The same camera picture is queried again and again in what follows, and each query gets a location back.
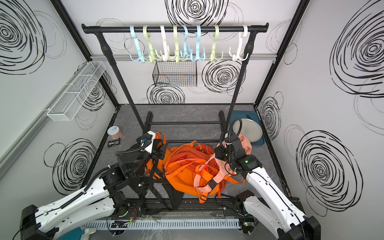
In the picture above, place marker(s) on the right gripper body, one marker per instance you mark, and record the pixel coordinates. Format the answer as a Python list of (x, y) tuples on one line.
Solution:
[(222, 154)]

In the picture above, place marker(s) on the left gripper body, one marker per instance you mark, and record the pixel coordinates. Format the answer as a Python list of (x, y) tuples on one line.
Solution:
[(144, 159)]

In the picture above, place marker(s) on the pink sling bag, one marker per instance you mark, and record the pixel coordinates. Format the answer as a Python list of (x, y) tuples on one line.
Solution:
[(212, 176)]

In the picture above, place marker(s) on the orange sling bag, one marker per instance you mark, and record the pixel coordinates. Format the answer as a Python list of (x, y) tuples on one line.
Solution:
[(181, 175)]

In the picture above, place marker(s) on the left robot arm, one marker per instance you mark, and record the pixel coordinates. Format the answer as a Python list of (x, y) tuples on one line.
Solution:
[(102, 197)]

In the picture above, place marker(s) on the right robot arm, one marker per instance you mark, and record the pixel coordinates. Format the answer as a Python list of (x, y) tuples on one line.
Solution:
[(276, 212)]

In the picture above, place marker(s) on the white hook rightmost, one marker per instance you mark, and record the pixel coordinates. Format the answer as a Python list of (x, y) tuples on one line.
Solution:
[(237, 56)]

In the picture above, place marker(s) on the white hook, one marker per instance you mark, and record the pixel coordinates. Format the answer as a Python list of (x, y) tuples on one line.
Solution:
[(163, 55), (237, 56)]

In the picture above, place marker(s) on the light green hook right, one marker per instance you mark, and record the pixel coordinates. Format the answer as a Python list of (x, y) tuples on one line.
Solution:
[(216, 34)]

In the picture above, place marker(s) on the light green hook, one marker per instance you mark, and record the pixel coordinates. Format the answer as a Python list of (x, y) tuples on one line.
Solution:
[(216, 34), (176, 58), (151, 57)]

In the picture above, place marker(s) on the light blue hook middle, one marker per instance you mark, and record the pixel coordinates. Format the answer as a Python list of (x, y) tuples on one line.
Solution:
[(186, 48)]

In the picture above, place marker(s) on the light blue hook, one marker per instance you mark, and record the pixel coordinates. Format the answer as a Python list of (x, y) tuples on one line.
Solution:
[(134, 36), (186, 48), (198, 56)]

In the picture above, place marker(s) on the light green hook middle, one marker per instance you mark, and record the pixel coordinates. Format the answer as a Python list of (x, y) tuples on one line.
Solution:
[(176, 58)]

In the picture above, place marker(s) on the light green hook left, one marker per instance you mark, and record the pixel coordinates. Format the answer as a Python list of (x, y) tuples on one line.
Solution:
[(151, 57)]

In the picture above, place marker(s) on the white hook middle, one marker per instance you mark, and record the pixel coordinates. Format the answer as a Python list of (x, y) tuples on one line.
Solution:
[(163, 55)]

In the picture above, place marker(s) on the light blue hook right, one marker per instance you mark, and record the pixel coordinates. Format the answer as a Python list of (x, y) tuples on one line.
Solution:
[(198, 56)]

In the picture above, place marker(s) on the light blue hook leftmost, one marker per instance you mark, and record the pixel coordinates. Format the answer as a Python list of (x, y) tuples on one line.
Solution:
[(134, 36)]

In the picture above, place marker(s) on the orange and black backpack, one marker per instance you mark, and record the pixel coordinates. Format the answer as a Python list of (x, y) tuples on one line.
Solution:
[(154, 173)]

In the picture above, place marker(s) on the grey round plate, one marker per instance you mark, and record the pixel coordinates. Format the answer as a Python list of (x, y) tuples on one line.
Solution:
[(251, 130)]

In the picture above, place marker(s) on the small black card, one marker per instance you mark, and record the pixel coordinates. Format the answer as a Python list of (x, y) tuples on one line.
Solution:
[(114, 142)]

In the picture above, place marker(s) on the teal tray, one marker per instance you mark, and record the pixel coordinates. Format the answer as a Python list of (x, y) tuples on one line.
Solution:
[(236, 124)]

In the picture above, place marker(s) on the black garment rack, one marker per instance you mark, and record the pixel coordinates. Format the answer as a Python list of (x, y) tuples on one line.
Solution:
[(224, 121)]

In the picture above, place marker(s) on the teal round object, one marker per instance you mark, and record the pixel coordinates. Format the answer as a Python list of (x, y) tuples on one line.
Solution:
[(79, 234)]

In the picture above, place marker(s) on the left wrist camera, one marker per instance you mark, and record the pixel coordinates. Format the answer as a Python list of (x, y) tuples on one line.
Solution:
[(146, 142)]

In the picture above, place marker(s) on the white slotted cable duct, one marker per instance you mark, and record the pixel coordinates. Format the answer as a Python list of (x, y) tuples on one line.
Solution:
[(166, 224)]

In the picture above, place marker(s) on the white mesh wall shelf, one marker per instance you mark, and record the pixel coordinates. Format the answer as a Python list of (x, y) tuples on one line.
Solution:
[(76, 92)]

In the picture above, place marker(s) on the black wire basket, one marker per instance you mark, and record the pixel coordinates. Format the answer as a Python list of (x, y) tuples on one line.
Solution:
[(183, 74)]

